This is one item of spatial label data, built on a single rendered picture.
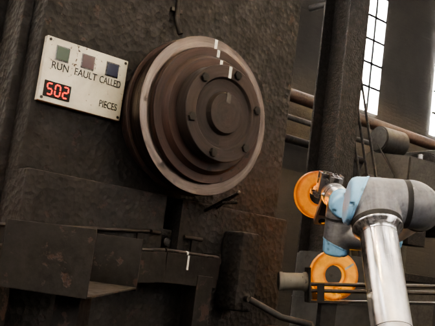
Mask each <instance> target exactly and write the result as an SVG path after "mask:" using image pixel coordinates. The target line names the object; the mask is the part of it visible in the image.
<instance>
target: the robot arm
mask: <svg viewBox="0 0 435 326"><path fill-rule="evenodd" d="M343 181H344V177H343V176H342V175H340V176H338V175H337V174H334V173H332V172H328V171H323V172H322V171H318V178H317V184H316V186H314V187H313V189H311V191H310V194H312V195H314V197H316V198H318V199H320V201H319V204H318V207H317V210H316V213H315V216H314V219H313V220H314V224H319V225H324V236H323V252H324V253H325V254H326V255H329V256H332V257H346V256H347V255H348V252H349V250H361V253H362V263H363V268H364V279H365V285H366V295H367V301H368V311H369V317H370V326H413V325H412V317H411V313H410V305H409V301H408V293H407V286H406V281H405V273H404V269H403V262H402V257H401V247H402V243H403V240H404V239H406V238H407V237H409V236H411V235H412V234H414V233H416V232H425V231H427V230H429V229H431V228H432V227H433V226H435V191H434V190H433V189H432V188H430V187H429V186H428V185H426V184H424V183H422V182H419V181H416V180H403V179H388V178H379V177H370V176H367V177H353V178H352V179H351V180H350V181H349V183H348V185H347V188H345V187H343V186H342V184H343Z"/></svg>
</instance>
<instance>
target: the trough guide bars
mask: <svg viewBox="0 0 435 326"><path fill-rule="evenodd" d="M311 286H317V288H311V292H312V299H317V303H324V293H346V294H366V289H354V290H348V289H324V287H366V285H365V283H339V282H327V283H323V282H311ZM406 286H407V288H435V285H425V284H406ZM407 293H408V295H435V291H431V290H408V291H407Z"/></svg>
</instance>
